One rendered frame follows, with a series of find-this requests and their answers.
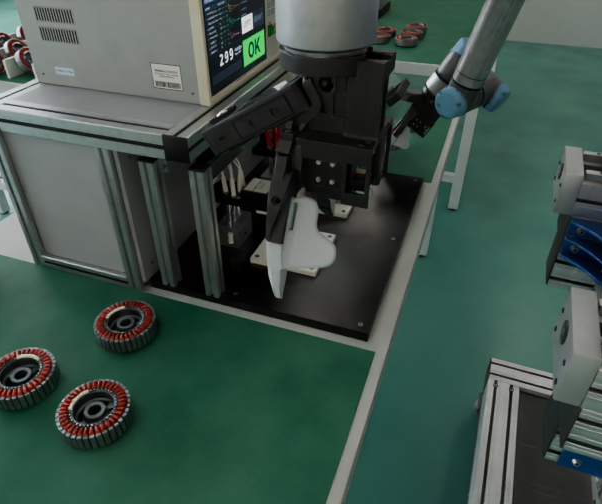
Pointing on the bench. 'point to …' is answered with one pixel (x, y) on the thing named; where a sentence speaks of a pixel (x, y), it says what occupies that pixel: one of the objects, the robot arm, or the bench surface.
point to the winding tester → (131, 47)
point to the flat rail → (226, 159)
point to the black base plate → (240, 259)
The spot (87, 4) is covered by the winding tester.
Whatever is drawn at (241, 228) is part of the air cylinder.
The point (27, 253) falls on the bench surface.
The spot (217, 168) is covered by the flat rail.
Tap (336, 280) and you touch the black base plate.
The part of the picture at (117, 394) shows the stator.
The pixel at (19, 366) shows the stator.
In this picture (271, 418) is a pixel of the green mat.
